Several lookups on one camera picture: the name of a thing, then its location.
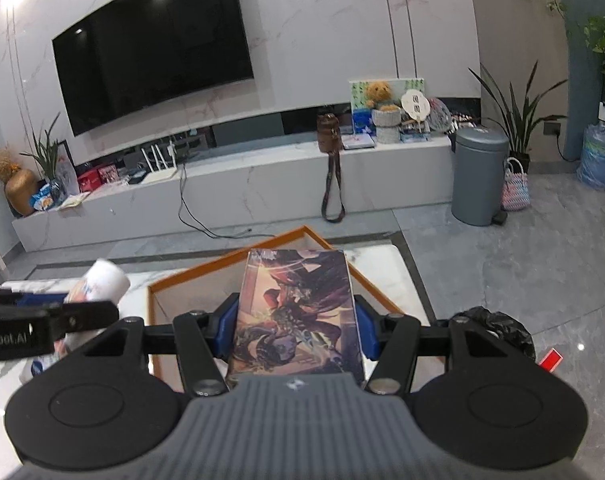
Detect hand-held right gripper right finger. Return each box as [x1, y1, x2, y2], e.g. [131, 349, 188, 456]
[355, 296, 514, 397]

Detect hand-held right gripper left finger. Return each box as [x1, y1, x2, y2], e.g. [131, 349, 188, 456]
[82, 296, 241, 397]

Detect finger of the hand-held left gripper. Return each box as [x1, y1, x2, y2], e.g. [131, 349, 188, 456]
[50, 301, 120, 337]
[0, 289, 68, 307]

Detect white cup blue print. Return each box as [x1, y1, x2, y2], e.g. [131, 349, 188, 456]
[21, 258, 132, 385]

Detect orange-rimmed white box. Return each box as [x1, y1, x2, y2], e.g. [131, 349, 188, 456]
[146, 226, 435, 381]

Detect illustrated art box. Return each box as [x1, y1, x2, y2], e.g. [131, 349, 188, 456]
[224, 248, 368, 391]

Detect blue snack bag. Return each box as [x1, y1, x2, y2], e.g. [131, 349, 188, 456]
[30, 183, 58, 211]

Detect gold vase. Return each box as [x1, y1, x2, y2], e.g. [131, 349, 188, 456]
[5, 167, 39, 217]

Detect white framed picture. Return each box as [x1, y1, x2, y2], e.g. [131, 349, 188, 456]
[57, 140, 82, 196]

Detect dried yellow flowers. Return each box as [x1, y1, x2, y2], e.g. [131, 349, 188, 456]
[0, 146, 20, 181]

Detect black trash bag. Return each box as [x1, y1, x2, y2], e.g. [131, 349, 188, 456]
[449, 306, 537, 363]

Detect green plant in glass vase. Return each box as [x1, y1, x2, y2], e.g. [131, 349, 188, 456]
[22, 112, 70, 201]

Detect marble television cabinet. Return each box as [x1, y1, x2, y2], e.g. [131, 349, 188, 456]
[11, 137, 455, 253]

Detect white router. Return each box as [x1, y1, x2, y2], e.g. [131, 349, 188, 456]
[141, 142, 179, 181]

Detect grey trash bin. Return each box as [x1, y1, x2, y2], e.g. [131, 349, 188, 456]
[451, 127, 510, 226]

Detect red small item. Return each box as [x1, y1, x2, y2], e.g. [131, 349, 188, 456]
[539, 349, 565, 373]

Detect white woven basket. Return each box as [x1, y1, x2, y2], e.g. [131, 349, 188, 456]
[371, 107, 402, 145]

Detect pink woven basket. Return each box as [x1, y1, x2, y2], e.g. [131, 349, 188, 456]
[501, 157, 530, 211]

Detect patterned round fan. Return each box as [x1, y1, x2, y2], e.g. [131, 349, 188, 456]
[427, 97, 453, 133]

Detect round white fan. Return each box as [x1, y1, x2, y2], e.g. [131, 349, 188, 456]
[399, 90, 431, 133]

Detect brown teddy bear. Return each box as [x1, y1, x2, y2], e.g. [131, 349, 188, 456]
[365, 81, 402, 111]

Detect green picture board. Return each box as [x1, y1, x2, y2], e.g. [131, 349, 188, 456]
[349, 78, 427, 136]

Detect long leaf potted plant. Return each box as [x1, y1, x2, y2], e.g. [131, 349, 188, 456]
[469, 60, 568, 171]

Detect black television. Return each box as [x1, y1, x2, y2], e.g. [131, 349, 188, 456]
[51, 0, 256, 137]

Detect black cable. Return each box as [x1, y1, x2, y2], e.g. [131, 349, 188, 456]
[177, 165, 276, 238]

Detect brown bag with strap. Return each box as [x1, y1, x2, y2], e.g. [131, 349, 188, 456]
[316, 112, 347, 223]

